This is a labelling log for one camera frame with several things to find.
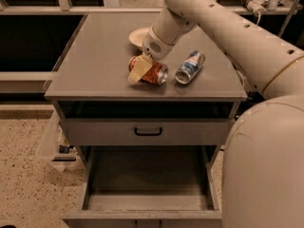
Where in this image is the grey drawer cabinet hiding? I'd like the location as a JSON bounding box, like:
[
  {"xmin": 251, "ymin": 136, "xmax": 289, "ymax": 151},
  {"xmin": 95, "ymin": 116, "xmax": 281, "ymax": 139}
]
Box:
[{"xmin": 44, "ymin": 12, "xmax": 248, "ymax": 228}]

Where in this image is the closed grey top drawer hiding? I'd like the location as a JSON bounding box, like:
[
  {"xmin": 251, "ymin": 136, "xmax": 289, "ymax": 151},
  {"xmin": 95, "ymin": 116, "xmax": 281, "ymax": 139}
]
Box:
[{"xmin": 60, "ymin": 119, "xmax": 234, "ymax": 146}]

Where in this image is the clear plastic storage bin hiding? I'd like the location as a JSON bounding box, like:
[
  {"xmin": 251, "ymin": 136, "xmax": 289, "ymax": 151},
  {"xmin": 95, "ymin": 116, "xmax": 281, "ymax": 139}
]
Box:
[{"xmin": 36, "ymin": 112, "xmax": 85, "ymax": 171}]

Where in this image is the metal support rod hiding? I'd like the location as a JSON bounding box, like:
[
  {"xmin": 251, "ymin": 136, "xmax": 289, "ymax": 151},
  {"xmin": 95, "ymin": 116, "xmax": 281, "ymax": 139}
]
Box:
[{"xmin": 277, "ymin": 0, "xmax": 300, "ymax": 37}]

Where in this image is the red coke can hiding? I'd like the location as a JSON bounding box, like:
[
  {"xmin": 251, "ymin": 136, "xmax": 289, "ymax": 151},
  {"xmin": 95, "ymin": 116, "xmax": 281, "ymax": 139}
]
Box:
[{"xmin": 128, "ymin": 59, "xmax": 168, "ymax": 85}]

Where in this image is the black drawer handle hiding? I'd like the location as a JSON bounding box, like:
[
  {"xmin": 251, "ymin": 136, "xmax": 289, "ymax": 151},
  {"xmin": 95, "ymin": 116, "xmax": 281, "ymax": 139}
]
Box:
[{"xmin": 134, "ymin": 127, "xmax": 162, "ymax": 137}]

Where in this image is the white bowl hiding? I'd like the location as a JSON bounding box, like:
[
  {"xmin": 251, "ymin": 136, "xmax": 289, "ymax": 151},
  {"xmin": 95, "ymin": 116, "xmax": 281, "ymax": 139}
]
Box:
[{"xmin": 128, "ymin": 28, "xmax": 149, "ymax": 48}]

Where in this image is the open grey middle drawer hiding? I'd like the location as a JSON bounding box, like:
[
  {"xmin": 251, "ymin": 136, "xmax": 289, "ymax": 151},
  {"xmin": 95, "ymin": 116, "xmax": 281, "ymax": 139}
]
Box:
[{"xmin": 63, "ymin": 146, "xmax": 221, "ymax": 228}]

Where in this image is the blue pepsi can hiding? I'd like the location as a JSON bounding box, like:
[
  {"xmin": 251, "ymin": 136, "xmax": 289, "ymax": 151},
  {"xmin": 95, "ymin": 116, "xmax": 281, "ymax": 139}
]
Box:
[{"xmin": 175, "ymin": 50, "xmax": 205, "ymax": 85}]

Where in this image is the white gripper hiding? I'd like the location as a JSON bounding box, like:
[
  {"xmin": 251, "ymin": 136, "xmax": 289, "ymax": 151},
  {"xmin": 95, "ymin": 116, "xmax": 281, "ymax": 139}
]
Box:
[{"xmin": 128, "ymin": 28, "xmax": 173, "ymax": 84}]

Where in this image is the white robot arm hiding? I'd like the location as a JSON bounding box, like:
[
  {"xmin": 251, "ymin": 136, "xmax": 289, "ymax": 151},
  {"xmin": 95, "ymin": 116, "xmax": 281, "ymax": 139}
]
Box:
[{"xmin": 129, "ymin": 0, "xmax": 304, "ymax": 228}]

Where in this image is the white power strip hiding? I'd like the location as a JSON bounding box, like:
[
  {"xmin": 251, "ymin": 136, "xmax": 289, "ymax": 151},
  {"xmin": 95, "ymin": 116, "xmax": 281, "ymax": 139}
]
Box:
[{"xmin": 240, "ymin": 0, "xmax": 268, "ymax": 16}]

